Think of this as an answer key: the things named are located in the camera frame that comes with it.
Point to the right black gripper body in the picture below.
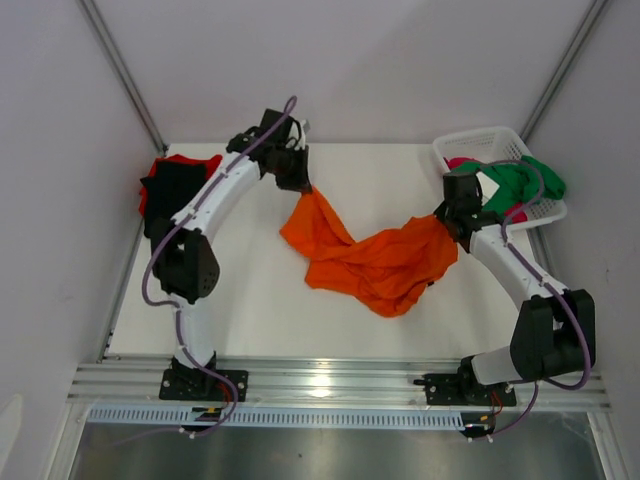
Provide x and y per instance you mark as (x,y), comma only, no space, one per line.
(451,220)

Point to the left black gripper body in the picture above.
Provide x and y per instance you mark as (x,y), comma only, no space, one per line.
(291,166)

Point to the orange t shirt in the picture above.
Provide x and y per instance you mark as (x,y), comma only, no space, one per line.
(388,272)

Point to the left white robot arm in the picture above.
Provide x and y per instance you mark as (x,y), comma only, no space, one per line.
(183,269)

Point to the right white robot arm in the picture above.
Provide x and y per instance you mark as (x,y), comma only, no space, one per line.
(554,336)

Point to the red folded t shirt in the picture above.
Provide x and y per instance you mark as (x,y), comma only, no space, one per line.
(212,162)

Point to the white plastic basket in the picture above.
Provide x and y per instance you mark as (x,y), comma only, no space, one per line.
(491,144)

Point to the green t shirt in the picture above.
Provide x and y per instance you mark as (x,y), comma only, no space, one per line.
(519,182)

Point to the black folded t shirt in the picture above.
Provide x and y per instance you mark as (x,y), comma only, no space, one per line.
(170,190)

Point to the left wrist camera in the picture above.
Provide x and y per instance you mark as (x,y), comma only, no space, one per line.
(300,130)

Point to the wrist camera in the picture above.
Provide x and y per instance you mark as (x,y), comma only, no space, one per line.
(488,186)
(300,130)

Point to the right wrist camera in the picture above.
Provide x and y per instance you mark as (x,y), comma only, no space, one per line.
(488,186)

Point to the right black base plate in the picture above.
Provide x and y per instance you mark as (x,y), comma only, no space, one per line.
(446,389)

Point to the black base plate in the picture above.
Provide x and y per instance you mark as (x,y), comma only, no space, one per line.
(446,389)
(182,382)

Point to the aluminium mounting rail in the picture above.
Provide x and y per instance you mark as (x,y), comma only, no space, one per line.
(273,382)

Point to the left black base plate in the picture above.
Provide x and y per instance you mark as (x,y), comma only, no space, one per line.
(182,382)

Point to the white slotted cable duct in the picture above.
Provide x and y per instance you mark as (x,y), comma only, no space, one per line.
(413,419)

